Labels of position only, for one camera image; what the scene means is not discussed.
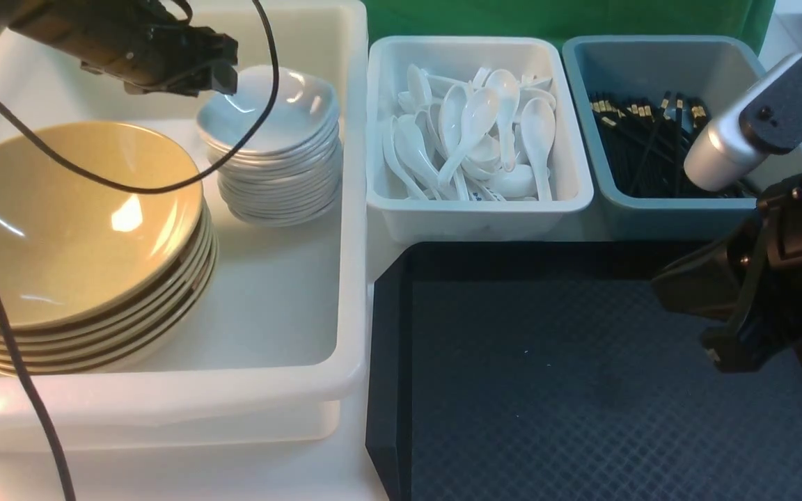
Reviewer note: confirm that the blue-grey plastic chopstick bin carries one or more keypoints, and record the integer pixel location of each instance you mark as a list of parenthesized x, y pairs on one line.
[(719, 71)]

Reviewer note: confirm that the white plastic spoon bin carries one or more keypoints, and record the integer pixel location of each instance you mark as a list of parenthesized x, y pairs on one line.
[(411, 221)]

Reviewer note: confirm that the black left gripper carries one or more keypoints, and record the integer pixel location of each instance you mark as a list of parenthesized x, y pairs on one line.
[(140, 42)]

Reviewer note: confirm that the stack of white dishes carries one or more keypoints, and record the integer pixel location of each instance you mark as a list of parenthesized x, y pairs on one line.
[(288, 192)]

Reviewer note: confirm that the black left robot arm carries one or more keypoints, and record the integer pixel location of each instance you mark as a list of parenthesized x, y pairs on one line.
[(139, 42)]

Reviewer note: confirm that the stack of yellow bowls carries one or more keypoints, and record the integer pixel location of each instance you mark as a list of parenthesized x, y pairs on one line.
[(135, 329)]

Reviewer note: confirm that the large white plastic tub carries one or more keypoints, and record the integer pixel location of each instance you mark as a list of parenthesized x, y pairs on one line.
[(279, 335)]

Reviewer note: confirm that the pile of black chopsticks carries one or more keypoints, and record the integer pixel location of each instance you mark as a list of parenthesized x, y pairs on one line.
[(646, 143)]

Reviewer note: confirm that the black textured serving tray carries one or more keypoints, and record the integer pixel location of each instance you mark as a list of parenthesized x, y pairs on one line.
[(548, 371)]

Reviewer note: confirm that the yellow noodle bowl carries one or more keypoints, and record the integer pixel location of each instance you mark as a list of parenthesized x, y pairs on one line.
[(71, 248)]

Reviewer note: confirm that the white sauce dish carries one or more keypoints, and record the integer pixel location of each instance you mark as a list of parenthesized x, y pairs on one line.
[(304, 105)]

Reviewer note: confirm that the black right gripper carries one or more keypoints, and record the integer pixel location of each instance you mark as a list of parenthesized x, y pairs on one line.
[(750, 280)]

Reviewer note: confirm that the white ceramic soup spoon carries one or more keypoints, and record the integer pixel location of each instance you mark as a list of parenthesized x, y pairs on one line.
[(477, 118)]

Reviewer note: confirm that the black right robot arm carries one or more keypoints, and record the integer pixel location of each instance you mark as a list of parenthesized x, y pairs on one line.
[(768, 120)]

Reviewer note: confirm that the white spoon in bin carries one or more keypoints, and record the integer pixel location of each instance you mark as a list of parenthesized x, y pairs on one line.
[(450, 132), (538, 127), (412, 151), (507, 89)]

